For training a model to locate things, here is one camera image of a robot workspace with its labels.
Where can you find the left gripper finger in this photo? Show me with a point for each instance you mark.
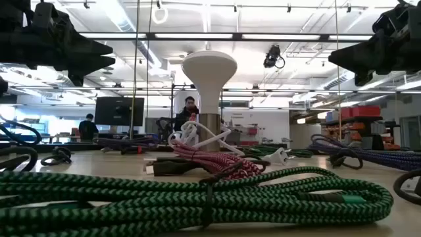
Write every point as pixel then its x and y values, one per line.
pixel 85 64
pixel 85 46

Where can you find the blue storage bin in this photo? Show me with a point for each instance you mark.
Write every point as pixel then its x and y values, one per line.
pixel 332 116

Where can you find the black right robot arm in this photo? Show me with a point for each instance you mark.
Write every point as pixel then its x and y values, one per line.
pixel 417 49

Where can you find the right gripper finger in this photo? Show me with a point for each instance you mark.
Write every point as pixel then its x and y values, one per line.
pixel 358 51
pixel 363 69

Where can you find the black monitor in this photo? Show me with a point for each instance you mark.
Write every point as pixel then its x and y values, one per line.
pixel 119 111

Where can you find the large red storage bin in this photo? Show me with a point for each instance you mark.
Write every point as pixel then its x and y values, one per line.
pixel 365 111

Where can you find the storage shelf rack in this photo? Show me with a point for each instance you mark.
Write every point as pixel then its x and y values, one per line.
pixel 361 131

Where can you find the person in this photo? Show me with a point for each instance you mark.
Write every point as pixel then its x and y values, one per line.
pixel 187 113
pixel 88 128

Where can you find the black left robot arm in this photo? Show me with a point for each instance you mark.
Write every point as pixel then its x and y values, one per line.
pixel 13 46

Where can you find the black overhead crossbar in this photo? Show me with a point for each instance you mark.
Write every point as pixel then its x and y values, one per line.
pixel 237 36

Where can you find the black overhead camera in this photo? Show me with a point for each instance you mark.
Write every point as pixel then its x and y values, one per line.
pixel 272 56

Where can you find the small red storage bin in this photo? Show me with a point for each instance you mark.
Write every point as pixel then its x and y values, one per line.
pixel 346 113

